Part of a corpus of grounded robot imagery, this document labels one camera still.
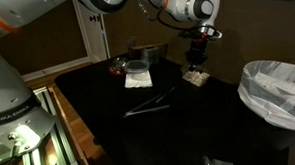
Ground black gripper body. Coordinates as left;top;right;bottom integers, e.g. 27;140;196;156
187;39;209;61

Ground grey patterned block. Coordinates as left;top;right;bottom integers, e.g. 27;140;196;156
140;46;162;66

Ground wooden board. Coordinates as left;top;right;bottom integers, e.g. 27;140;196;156
48;84;94;165

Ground clear container with white pieces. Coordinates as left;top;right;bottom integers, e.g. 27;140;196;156
181;64;212;89

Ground blue straw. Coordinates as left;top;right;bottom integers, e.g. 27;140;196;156
154;87;176;104

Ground aluminium profile frame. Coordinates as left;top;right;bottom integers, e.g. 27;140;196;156
17;84;84;165

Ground dark door handle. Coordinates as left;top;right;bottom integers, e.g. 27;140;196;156
89;15;101;24

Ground black trash bin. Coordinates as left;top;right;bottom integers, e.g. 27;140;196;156
232;95;295;165

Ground white paper napkin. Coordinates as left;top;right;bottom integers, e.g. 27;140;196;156
123;70;154;91

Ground trash bin with white bag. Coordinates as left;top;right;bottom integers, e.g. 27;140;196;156
236;58;295;139

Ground white baseboard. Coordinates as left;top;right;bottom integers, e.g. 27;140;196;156
20;56;95;83

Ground clear plastic bowl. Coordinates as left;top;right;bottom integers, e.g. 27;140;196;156
124;58;151;75

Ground red round plate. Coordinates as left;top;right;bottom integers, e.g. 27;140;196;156
107;64;127;78

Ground crumpled clear plastic wrap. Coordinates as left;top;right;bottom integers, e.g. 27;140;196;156
202;154;235;165

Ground metal tongs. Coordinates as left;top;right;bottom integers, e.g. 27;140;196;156
120;87;177;120

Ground white door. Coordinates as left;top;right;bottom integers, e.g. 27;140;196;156
72;0;112;64

